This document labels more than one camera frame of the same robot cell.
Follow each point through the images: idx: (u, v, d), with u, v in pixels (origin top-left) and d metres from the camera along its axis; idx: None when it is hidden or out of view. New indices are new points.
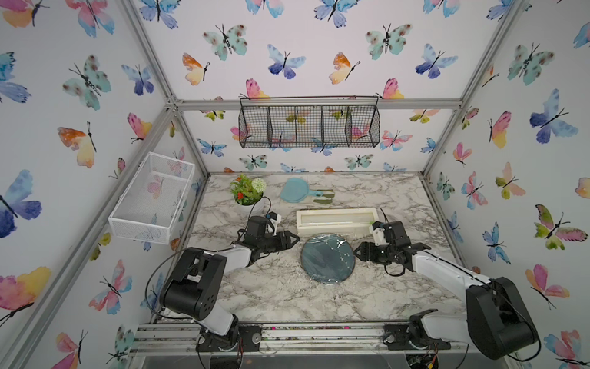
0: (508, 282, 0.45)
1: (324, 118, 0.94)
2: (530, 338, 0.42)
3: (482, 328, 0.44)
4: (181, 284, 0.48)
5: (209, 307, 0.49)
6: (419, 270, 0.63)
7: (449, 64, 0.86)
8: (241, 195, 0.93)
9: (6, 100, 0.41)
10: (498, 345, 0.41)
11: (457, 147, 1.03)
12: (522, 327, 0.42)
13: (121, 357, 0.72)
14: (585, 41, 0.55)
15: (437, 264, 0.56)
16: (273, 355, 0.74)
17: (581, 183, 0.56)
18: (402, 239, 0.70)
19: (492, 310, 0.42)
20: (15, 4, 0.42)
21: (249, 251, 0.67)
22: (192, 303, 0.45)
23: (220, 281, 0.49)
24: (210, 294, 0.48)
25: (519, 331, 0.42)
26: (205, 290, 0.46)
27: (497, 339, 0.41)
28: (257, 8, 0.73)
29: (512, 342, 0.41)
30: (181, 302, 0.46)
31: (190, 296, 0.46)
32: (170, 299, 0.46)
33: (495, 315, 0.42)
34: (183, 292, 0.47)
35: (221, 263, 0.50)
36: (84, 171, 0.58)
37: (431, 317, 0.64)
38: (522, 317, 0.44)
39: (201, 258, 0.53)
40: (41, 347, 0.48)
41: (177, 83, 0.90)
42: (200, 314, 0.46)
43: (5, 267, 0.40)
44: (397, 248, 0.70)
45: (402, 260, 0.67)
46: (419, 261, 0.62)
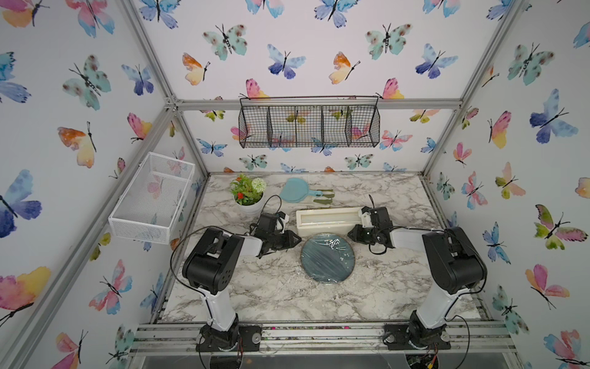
0: (459, 228, 0.54)
1: (325, 118, 0.97)
2: (478, 269, 0.49)
3: (439, 265, 0.52)
4: (202, 257, 0.53)
5: (225, 282, 0.53)
6: (396, 242, 0.71)
7: (449, 64, 0.86)
8: (241, 195, 0.93)
9: (6, 100, 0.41)
10: (452, 275, 0.49)
11: (457, 147, 1.03)
12: (470, 260, 0.50)
13: (121, 357, 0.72)
14: (585, 41, 0.55)
15: (406, 231, 0.67)
16: (273, 355, 0.74)
17: (581, 183, 0.56)
18: (385, 221, 0.79)
19: (443, 249, 0.51)
20: (16, 4, 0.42)
21: (261, 241, 0.72)
22: (212, 275, 0.50)
23: (236, 259, 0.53)
24: (227, 268, 0.52)
25: (469, 264, 0.50)
26: (226, 263, 0.51)
27: (449, 271, 0.49)
28: (256, 8, 0.73)
29: (461, 274, 0.48)
30: (202, 274, 0.50)
31: (210, 269, 0.50)
32: (193, 270, 0.51)
33: (445, 254, 0.50)
34: (204, 264, 0.51)
35: (240, 242, 0.55)
36: (83, 171, 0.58)
37: (422, 307, 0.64)
38: (470, 253, 0.53)
39: (221, 237, 0.58)
40: (42, 346, 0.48)
41: (177, 83, 0.90)
42: (217, 287, 0.50)
43: (5, 267, 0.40)
44: (380, 229, 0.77)
45: (382, 240, 0.76)
46: (395, 235, 0.71)
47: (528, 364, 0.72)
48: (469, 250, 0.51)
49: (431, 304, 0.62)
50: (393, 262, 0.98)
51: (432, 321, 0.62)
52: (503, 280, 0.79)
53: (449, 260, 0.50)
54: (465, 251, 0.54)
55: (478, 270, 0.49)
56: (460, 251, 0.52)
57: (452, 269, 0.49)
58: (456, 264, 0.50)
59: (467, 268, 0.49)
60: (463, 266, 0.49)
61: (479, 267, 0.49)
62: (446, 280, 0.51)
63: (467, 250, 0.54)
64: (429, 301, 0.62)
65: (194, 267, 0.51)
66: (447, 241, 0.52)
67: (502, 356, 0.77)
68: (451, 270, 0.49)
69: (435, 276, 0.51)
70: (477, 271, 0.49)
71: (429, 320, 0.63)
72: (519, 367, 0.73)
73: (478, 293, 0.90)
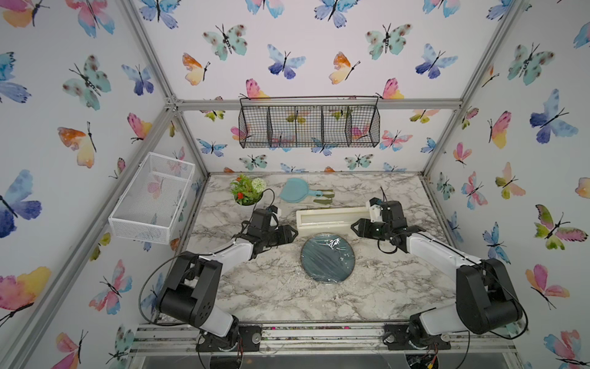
0: (498, 263, 0.46)
1: (325, 118, 0.97)
2: (515, 314, 0.43)
3: (471, 306, 0.45)
4: (177, 290, 0.47)
5: (205, 313, 0.48)
6: (413, 251, 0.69)
7: (449, 65, 0.86)
8: (241, 195, 0.93)
9: (6, 100, 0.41)
10: (486, 322, 0.43)
11: (457, 147, 1.03)
12: (508, 306, 0.44)
13: (121, 357, 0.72)
14: (585, 41, 0.55)
15: (431, 246, 0.57)
16: (273, 355, 0.74)
17: (581, 183, 0.56)
18: (399, 220, 0.70)
19: (481, 290, 0.44)
20: (16, 4, 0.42)
21: (250, 246, 0.65)
22: (188, 310, 0.45)
23: (214, 287, 0.49)
24: (205, 300, 0.46)
25: (506, 310, 0.44)
26: (200, 298, 0.45)
27: (485, 317, 0.43)
28: (256, 8, 0.73)
29: (496, 319, 0.43)
30: (177, 309, 0.45)
31: (187, 304, 0.45)
32: (167, 304, 0.46)
33: (483, 296, 0.43)
34: (178, 300, 0.46)
35: (215, 270, 0.47)
36: (84, 171, 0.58)
37: (427, 312, 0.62)
38: (509, 297, 0.45)
39: (197, 264, 0.51)
40: (41, 346, 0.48)
41: (177, 83, 0.90)
42: (196, 321, 0.45)
43: (5, 267, 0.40)
44: (394, 229, 0.71)
45: (396, 242, 0.68)
46: (412, 242, 0.63)
47: (529, 364, 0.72)
48: (508, 292, 0.46)
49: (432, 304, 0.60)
50: (393, 261, 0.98)
51: (435, 330, 0.62)
52: None
53: (486, 303, 0.43)
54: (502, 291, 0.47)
55: (514, 315, 0.43)
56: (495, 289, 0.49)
57: (488, 314, 0.43)
58: (493, 307, 0.43)
59: (503, 314, 0.43)
60: (500, 311, 0.43)
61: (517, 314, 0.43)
62: (478, 323, 0.45)
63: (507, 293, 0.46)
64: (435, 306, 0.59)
65: (170, 302, 0.46)
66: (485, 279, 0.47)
67: (502, 356, 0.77)
68: (486, 317, 0.43)
69: (463, 313, 0.48)
70: (512, 317, 0.43)
71: (431, 323, 0.63)
72: (519, 367, 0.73)
73: None
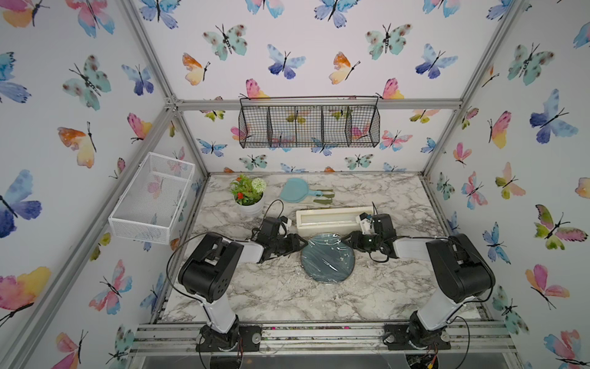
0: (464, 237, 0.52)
1: (325, 118, 0.97)
2: (487, 277, 0.48)
3: (445, 274, 0.51)
4: (199, 264, 0.51)
5: (222, 290, 0.51)
6: (402, 254, 0.69)
7: (449, 65, 0.86)
8: (241, 195, 0.93)
9: (6, 100, 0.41)
10: (459, 284, 0.47)
11: (457, 147, 1.03)
12: (477, 269, 0.49)
13: (121, 357, 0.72)
14: (585, 41, 0.55)
15: (410, 239, 0.67)
16: (273, 355, 0.74)
17: (581, 183, 0.56)
18: (389, 231, 0.78)
19: (449, 257, 0.50)
20: (16, 4, 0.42)
21: (262, 247, 0.70)
22: (207, 283, 0.48)
23: (233, 267, 0.53)
24: (224, 277, 0.50)
25: (476, 273, 0.48)
26: (221, 272, 0.49)
27: (456, 280, 0.48)
28: (257, 8, 0.73)
29: (468, 283, 0.47)
30: (197, 281, 0.49)
31: (207, 277, 0.49)
32: (189, 277, 0.49)
33: (451, 262, 0.49)
34: (200, 273, 0.49)
35: (238, 250, 0.53)
36: (84, 171, 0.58)
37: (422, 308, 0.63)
38: (476, 260, 0.52)
39: (220, 244, 0.56)
40: (41, 346, 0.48)
41: (177, 83, 0.90)
42: (213, 295, 0.48)
43: (5, 267, 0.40)
44: (383, 239, 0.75)
45: (386, 251, 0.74)
46: (399, 246, 0.70)
47: (529, 365, 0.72)
48: (475, 257, 0.50)
49: (432, 304, 0.61)
50: (393, 262, 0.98)
51: (434, 324, 0.62)
52: (503, 280, 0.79)
53: (455, 267, 0.49)
54: (470, 259, 0.53)
55: (486, 278, 0.48)
56: (466, 259, 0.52)
57: (459, 278, 0.47)
58: (463, 271, 0.49)
59: (475, 277, 0.48)
60: (471, 274, 0.48)
61: (487, 275, 0.48)
62: (454, 289, 0.49)
63: (474, 258, 0.52)
64: (432, 304, 0.61)
65: (191, 274, 0.49)
66: (452, 248, 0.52)
67: (502, 356, 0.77)
68: (458, 280, 0.47)
69: (442, 286, 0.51)
70: (485, 280, 0.47)
71: (429, 320, 0.63)
72: (519, 367, 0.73)
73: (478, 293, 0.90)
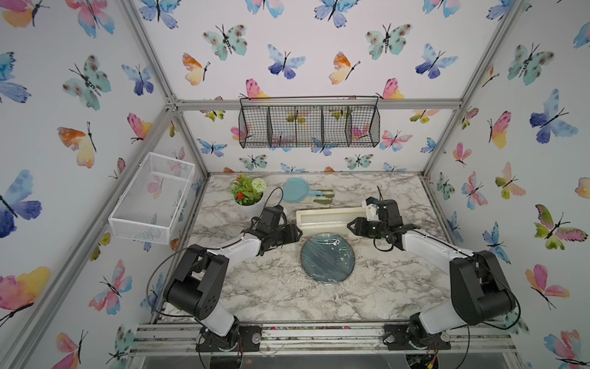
0: (490, 254, 0.47)
1: (325, 118, 0.97)
2: (508, 303, 0.44)
3: (463, 296, 0.47)
4: (184, 282, 0.48)
5: (210, 307, 0.49)
6: (409, 247, 0.64)
7: (449, 65, 0.86)
8: (241, 195, 0.93)
9: (6, 100, 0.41)
10: (478, 310, 0.44)
11: (457, 147, 1.03)
12: (500, 294, 0.45)
13: (121, 357, 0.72)
14: (585, 41, 0.55)
15: (425, 241, 0.59)
16: (273, 355, 0.74)
17: (581, 183, 0.56)
18: (395, 218, 0.72)
19: (472, 280, 0.45)
20: (16, 5, 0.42)
21: (257, 241, 0.65)
22: (193, 303, 0.45)
23: (220, 281, 0.49)
24: (210, 294, 0.47)
25: (498, 298, 0.45)
26: (205, 292, 0.46)
27: (477, 307, 0.44)
28: (257, 8, 0.73)
29: (488, 308, 0.44)
30: (183, 300, 0.46)
31: (193, 295, 0.46)
32: (176, 294, 0.47)
33: (475, 287, 0.44)
34: (185, 291, 0.47)
35: (222, 265, 0.48)
36: (84, 171, 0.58)
37: (426, 313, 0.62)
38: (501, 286, 0.47)
39: (205, 256, 0.51)
40: (41, 346, 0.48)
41: (177, 83, 0.90)
42: (200, 314, 0.46)
43: (5, 267, 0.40)
44: (389, 227, 0.72)
45: (392, 240, 0.69)
46: (408, 239, 0.64)
47: (528, 364, 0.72)
48: (499, 282, 0.47)
49: (438, 311, 0.59)
50: (393, 261, 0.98)
51: (435, 328, 0.61)
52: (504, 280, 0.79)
53: (478, 293, 0.44)
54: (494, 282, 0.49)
55: (505, 303, 0.44)
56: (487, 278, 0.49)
57: (480, 304, 0.44)
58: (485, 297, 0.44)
59: (495, 302, 0.44)
60: (492, 300, 0.45)
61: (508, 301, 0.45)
62: (472, 312, 0.46)
63: (498, 282, 0.48)
64: (438, 310, 0.59)
65: (178, 292, 0.47)
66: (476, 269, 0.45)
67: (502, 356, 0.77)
68: (478, 306, 0.44)
69: (457, 304, 0.49)
70: (505, 305, 0.44)
71: (429, 320, 0.63)
72: (519, 367, 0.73)
73: None
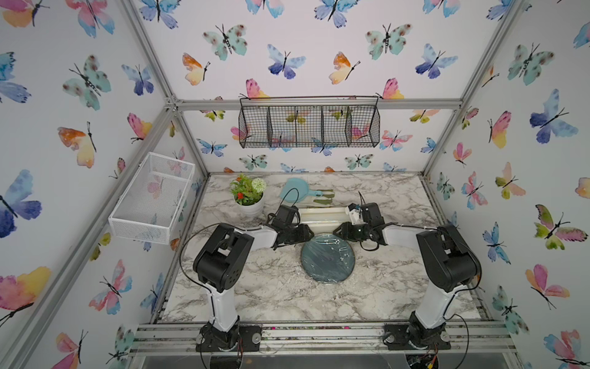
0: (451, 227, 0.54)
1: (325, 118, 0.97)
2: (473, 267, 0.50)
3: (434, 264, 0.52)
4: (213, 255, 0.53)
5: (233, 280, 0.54)
6: (391, 241, 0.71)
7: (449, 65, 0.86)
8: (241, 195, 0.93)
9: (6, 99, 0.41)
10: (445, 274, 0.50)
11: (457, 147, 1.03)
12: (465, 258, 0.51)
13: (121, 357, 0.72)
14: (585, 41, 0.55)
15: (399, 227, 0.68)
16: (273, 355, 0.74)
17: (581, 183, 0.56)
18: (377, 220, 0.79)
19: (438, 248, 0.51)
20: (16, 4, 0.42)
21: (276, 233, 0.71)
22: (220, 274, 0.50)
23: (245, 258, 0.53)
24: (235, 268, 0.52)
25: (463, 262, 0.50)
26: (232, 264, 0.51)
27: (444, 270, 0.50)
28: (257, 8, 0.73)
29: (455, 271, 0.49)
30: (211, 270, 0.51)
31: (220, 267, 0.51)
32: (204, 266, 0.52)
33: (440, 253, 0.51)
34: (213, 263, 0.52)
35: (249, 241, 0.54)
36: (84, 171, 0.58)
37: (421, 307, 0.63)
38: (464, 250, 0.54)
39: (233, 234, 0.57)
40: (42, 346, 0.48)
41: (177, 83, 0.90)
42: (224, 285, 0.51)
43: (5, 267, 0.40)
44: (372, 227, 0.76)
45: (376, 237, 0.76)
46: (389, 232, 0.71)
47: (529, 365, 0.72)
48: (462, 247, 0.54)
49: (427, 299, 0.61)
50: (393, 261, 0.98)
51: (432, 321, 0.62)
52: (504, 280, 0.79)
53: (444, 257, 0.50)
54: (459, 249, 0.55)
55: (471, 266, 0.50)
56: (453, 248, 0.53)
57: (447, 267, 0.49)
58: (450, 260, 0.50)
59: (460, 265, 0.50)
60: (457, 263, 0.50)
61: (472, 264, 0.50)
62: (442, 277, 0.51)
63: (460, 248, 0.54)
64: (427, 300, 0.62)
65: (207, 264, 0.52)
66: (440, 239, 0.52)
67: (502, 356, 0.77)
68: (446, 270, 0.49)
69: (432, 274, 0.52)
70: (471, 268, 0.50)
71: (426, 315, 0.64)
72: (520, 367, 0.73)
73: (478, 293, 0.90)
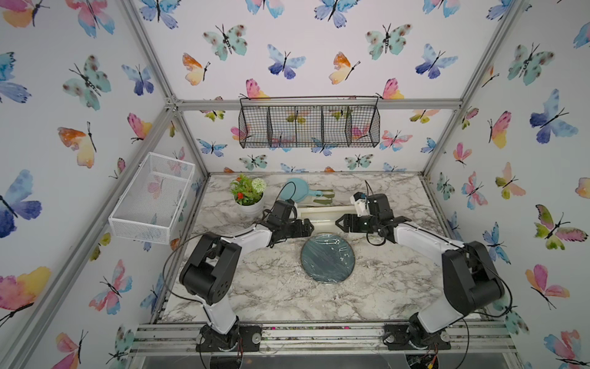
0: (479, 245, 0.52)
1: (325, 118, 0.97)
2: (498, 294, 0.45)
3: (456, 288, 0.48)
4: (199, 268, 0.50)
5: (222, 291, 0.51)
6: (400, 239, 0.66)
7: (449, 65, 0.86)
8: (241, 195, 0.93)
9: (6, 100, 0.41)
10: (470, 301, 0.45)
11: (457, 147, 1.03)
12: (491, 284, 0.47)
13: (121, 357, 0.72)
14: (585, 41, 0.55)
15: (417, 234, 0.59)
16: (273, 355, 0.74)
17: (581, 183, 0.56)
18: (385, 213, 0.71)
19: (464, 273, 0.45)
20: (16, 5, 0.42)
21: (269, 233, 0.67)
22: (207, 288, 0.47)
23: (233, 269, 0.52)
24: (223, 280, 0.49)
25: (489, 289, 0.46)
26: (218, 277, 0.48)
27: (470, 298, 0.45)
28: (257, 8, 0.73)
29: (480, 298, 0.45)
30: (198, 285, 0.48)
31: (207, 280, 0.48)
32: (190, 279, 0.49)
33: (466, 278, 0.45)
34: (200, 277, 0.49)
35: (235, 253, 0.50)
36: (84, 171, 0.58)
37: (425, 311, 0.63)
38: (492, 277, 0.49)
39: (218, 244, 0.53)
40: (42, 347, 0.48)
41: (177, 83, 0.90)
42: (213, 298, 0.48)
43: (5, 267, 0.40)
44: (381, 221, 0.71)
45: (383, 233, 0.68)
46: (399, 231, 0.65)
47: (529, 365, 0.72)
48: (490, 272, 0.49)
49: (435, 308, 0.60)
50: (393, 261, 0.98)
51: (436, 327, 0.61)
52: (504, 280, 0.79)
53: (470, 284, 0.45)
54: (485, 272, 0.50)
55: (496, 292, 0.45)
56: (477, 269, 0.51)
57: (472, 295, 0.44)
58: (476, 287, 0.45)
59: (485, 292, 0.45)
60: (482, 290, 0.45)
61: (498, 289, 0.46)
62: (465, 304, 0.47)
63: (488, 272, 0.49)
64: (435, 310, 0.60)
65: (193, 277, 0.49)
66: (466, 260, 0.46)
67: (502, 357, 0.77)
68: (471, 295, 0.45)
69: (451, 295, 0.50)
70: (495, 294, 0.45)
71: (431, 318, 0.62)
72: (520, 367, 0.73)
73: None
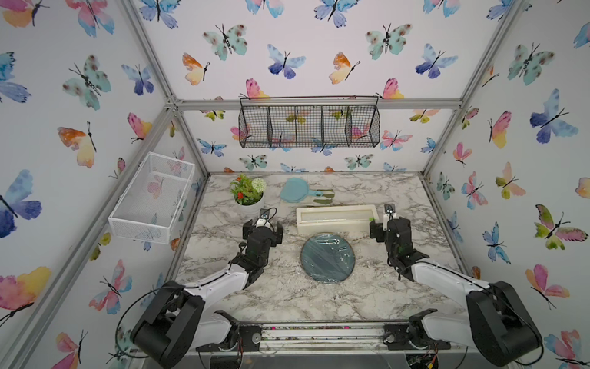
0: (506, 286, 0.45)
1: (325, 118, 0.97)
2: (535, 342, 0.41)
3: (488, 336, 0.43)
4: (154, 325, 0.44)
5: (180, 354, 0.45)
6: (419, 278, 0.62)
7: (449, 64, 0.86)
8: (241, 195, 0.93)
9: (6, 100, 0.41)
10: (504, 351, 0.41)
11: (457, 147, 1.03)
12: (526, 332, 0.42)
13: (121, 357, 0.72)
14: (585, 41, 0.55)
15: (436, 272, 0.57)
16: (273, 354, 0.74)
17: (581, 183, 0.56)
18: (407, 247, 0.68)
19: (492, 316, 0.42)
20: (15, 4, 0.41)
21: (244, 274, 0.61)
22: (160, 349, 0.42)
23: (193, 327, 0.45)
24: (180, 340, 0.43)
25: (525, 337, 0.42)
26: (174, 338, 0.42)
27: (503, 347, 0.41)
28: (256, 8, 0.73)
29: (515, 347, 0.41)
30: (151, 346, 0.42)
31: (162, 341, 0.42)
32: (140, 337, 0.43)
33: (496, 324, 0.42)
34: (154, 336, 0.43)
35: (197, 309, 0.44)
36: (84, 171, 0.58)
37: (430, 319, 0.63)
38: (524, 321, 0.44)
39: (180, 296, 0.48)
40: (42, 347, 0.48)
41: (177, 83, 0.90)
42: (167, 363, 0.42)
43: (5, 267, 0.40)
44: (398, 257, 0.69)
45: (402, 270, 0.66)
46: (419, 270, 0.62)
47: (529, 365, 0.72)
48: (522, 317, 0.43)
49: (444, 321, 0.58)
50: None
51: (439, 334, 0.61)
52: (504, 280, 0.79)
53: (501, 330, 0.41)
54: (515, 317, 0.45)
55: (532, 340, 0.41)
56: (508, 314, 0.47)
57: (505, 343, 0.41)
58: (509, 335, 0.41)
59: (522, 340, 0.41)
60: (517, 337, 0.42)
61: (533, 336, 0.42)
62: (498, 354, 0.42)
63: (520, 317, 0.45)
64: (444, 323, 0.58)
65: (141, 335, 0.43)
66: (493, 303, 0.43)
67: None
68: (503, 344, 0.41)
69: (482, 343, 0.45)
70: (532, 342, 0.41)
71: (437, 324, 0.61)
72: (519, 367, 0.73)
73: None
